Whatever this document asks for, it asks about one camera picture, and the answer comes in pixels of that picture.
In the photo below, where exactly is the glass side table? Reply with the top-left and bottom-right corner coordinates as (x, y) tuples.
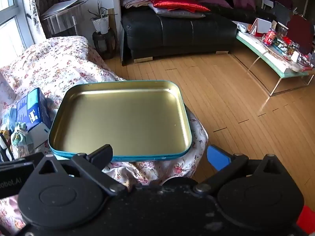
(41, 4), (83, 39)

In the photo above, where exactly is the white flat board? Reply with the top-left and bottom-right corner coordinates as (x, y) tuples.
(41, 0), (88, 20)

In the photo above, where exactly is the blue face mask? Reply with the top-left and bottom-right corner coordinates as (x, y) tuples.
(2, 108), (18, 131)

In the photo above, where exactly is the white open box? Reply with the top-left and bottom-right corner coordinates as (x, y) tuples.
(250, 17), (272, 37)

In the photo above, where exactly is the window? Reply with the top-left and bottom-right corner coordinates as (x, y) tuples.
(0, 0), (35, 67)

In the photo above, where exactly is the glass jar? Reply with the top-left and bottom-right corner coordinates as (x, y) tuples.
(277, 22), (288, 40)

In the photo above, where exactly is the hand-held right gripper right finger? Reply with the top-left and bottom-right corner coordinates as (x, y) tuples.
(194, 145), (288, 196)

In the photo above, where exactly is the red can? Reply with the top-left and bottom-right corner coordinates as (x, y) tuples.
(262, 28), (277, 47)

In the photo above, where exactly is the grey cushion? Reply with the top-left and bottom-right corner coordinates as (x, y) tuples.
(148, 4), (206, 19)

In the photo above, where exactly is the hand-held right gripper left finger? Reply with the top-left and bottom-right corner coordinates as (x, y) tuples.
(36, 144), (128, 197)

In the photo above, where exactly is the glass coffee table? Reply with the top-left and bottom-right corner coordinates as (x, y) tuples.
(235, 21), (315, 97)

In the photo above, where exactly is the white chair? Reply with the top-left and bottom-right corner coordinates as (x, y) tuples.
(261, 0), (274, 12)

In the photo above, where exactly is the black white plush toy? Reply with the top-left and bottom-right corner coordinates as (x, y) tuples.
(0, 128), (15, 163)

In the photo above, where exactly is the blue and white box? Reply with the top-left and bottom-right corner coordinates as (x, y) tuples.
(15, 88), (53, 153)

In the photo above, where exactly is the dark wooden stool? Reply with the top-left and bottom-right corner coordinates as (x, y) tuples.
(92, 28), (119, 60)

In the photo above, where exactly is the black leather sofa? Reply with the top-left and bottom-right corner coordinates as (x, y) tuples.
(119, 0), (278, 67)

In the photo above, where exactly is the plant in white pot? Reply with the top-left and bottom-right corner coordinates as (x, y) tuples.
(88, 0), (118, 35)

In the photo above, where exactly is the red satin cushion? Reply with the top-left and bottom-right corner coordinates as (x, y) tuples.
(149, 0), (211, 13)

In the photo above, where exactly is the floral bed sheet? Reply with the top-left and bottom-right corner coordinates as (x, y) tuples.
(0, 36), (209, 236)

